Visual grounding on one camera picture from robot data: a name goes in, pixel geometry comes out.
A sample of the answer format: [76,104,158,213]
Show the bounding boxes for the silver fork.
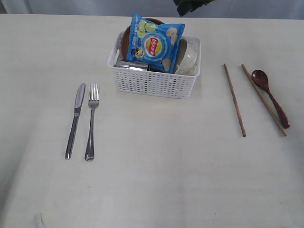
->
[85,84,99,161]

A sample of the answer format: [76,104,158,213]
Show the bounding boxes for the blue chips bag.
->
[126,13,185,74]

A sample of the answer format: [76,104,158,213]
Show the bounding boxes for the silver table knife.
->
[65,83,86,160]

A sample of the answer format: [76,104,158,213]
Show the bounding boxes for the brown wooden plate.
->
[120,18,163,60]

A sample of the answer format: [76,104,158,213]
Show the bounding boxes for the brown wooden chopstick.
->
[241,64,287,137]
[223,64,247,137]

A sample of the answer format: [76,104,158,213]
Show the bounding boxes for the red-brown wooden spoon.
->
[252,69,290,129]

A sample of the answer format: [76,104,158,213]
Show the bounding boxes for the white perforated plastic basket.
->
[107,31,201,99]

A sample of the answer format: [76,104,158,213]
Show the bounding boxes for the shiny steel cup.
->
[115,60,150,71]

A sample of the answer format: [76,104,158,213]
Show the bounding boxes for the beige ceramic bowl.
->
[174,38,199,75]

